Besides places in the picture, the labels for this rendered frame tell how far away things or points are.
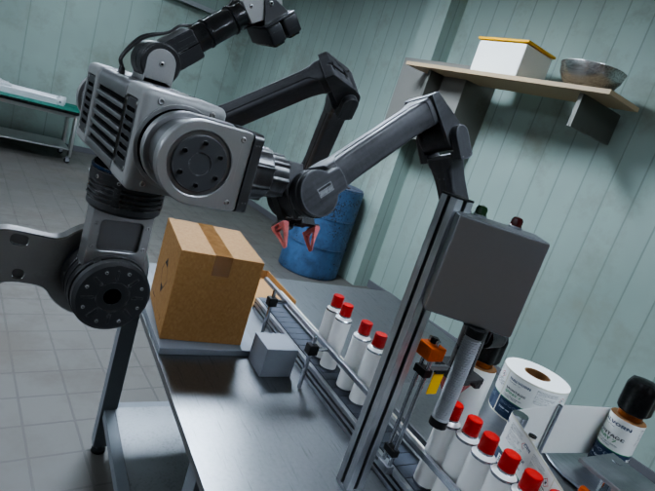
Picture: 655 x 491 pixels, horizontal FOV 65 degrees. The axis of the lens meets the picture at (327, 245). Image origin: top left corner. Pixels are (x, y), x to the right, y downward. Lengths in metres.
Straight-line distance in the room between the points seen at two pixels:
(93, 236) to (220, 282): 0.55
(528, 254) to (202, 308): 0.91
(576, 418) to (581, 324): 2.71
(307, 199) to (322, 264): 4.39
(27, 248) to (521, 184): 3.99
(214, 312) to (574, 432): 1.03
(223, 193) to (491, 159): 4.15
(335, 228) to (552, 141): 2.10
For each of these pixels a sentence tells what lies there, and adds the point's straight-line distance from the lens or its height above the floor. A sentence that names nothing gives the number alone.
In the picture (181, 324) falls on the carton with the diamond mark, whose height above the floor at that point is 0.90.
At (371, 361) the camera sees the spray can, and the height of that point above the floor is 1.01.
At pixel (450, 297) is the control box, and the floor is 1.32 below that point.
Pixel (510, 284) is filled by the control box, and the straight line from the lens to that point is 0.98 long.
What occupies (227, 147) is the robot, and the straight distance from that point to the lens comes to 0.74.
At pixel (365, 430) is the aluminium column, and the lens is 1.14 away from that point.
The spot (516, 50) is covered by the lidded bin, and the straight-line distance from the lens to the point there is 4.21.
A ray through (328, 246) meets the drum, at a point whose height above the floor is 0.37.
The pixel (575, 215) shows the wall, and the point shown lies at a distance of 4.32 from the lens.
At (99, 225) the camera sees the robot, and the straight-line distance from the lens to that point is 1.01.
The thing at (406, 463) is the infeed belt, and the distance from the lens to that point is 1.29.
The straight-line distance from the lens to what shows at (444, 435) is 1.17.
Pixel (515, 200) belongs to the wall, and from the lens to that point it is 4.59.
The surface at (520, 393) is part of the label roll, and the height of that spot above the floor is 0.98.
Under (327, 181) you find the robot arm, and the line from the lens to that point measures 0.83.
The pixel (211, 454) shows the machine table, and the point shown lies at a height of 0.83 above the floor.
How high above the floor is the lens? 1.56
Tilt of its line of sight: 13 degrees down
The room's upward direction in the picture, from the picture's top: 18 degrees clockwise
